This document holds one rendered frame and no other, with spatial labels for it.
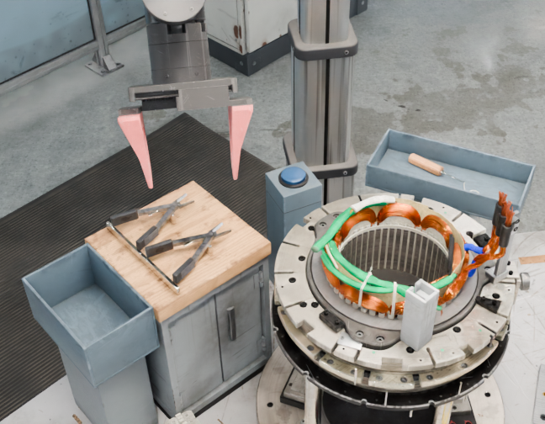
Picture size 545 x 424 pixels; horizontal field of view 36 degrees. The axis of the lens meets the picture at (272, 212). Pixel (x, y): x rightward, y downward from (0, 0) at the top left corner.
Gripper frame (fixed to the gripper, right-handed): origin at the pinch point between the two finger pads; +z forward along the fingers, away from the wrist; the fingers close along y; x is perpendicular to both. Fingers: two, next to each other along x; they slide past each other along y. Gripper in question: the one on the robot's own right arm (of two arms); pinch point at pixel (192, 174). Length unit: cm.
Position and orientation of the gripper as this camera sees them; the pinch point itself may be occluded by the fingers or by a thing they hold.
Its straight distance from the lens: 82.4
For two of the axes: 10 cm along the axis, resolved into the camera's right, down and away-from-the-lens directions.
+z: 0.9, 9.8, 1.9
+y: 9.9, -1.1, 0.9
